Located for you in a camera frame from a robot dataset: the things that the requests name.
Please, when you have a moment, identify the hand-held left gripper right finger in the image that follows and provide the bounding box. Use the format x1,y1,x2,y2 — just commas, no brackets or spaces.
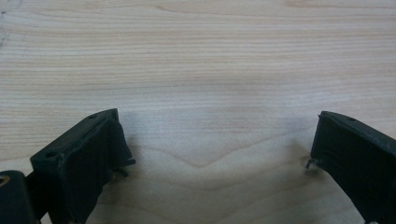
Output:
305,110,396,224

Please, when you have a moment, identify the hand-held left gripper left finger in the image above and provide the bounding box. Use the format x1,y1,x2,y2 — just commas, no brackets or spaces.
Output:
29,107,137,224

